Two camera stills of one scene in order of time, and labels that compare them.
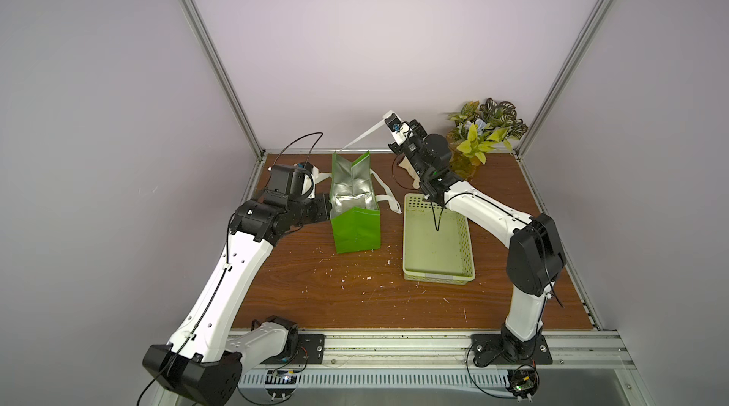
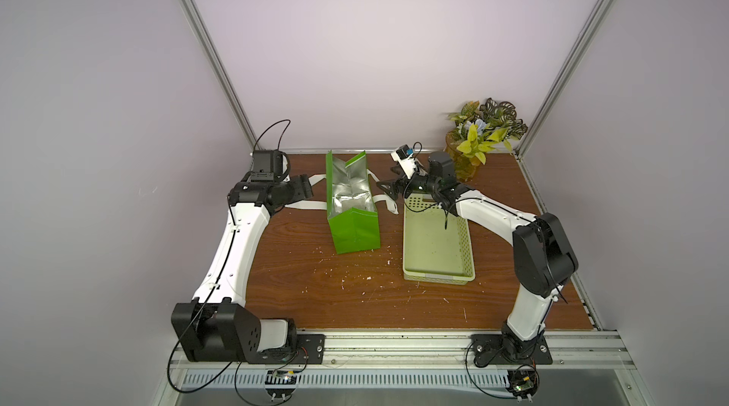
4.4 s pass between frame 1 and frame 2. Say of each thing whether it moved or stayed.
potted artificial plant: stayed
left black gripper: moved
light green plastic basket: stayed
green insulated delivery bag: stayed
